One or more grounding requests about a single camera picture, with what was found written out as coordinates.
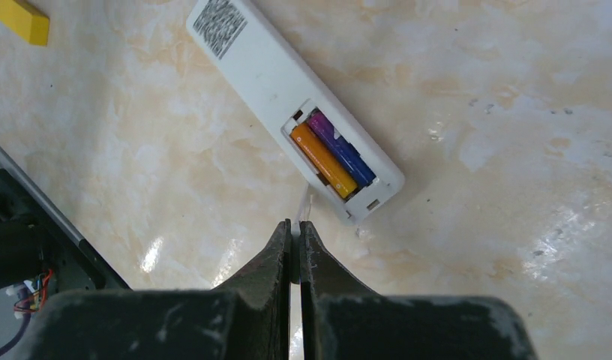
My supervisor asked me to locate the purple blue battery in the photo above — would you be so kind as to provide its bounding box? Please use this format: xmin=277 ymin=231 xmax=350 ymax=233
xmin=307 ymin=109 xmax=377 ymax=188

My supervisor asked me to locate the white remote control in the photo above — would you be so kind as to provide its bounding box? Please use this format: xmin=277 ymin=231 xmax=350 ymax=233
xmin=186 ymin=1 xmax=405 ymax=224

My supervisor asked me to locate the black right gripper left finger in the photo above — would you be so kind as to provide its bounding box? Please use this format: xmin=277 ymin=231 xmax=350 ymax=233
xmin=13 ymin=220 xmax=291 ymax=359

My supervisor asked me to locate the yellow block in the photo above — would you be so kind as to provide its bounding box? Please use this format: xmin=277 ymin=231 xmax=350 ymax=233
xmin=0 ymin=0 xmax=50 ymax=47

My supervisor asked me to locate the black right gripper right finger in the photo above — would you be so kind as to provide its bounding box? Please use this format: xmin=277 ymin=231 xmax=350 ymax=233
xmin=298 ymin=221 xmax=537 ymax=359

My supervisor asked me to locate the orange battery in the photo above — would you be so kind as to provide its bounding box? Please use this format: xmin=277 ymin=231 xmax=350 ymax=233
xmin=290 ymin=122 xmax=359 ymax=200

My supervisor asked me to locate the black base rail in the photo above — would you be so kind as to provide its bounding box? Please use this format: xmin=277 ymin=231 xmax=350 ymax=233
xmin=0 ymin=146 xmax=128 ymax=316

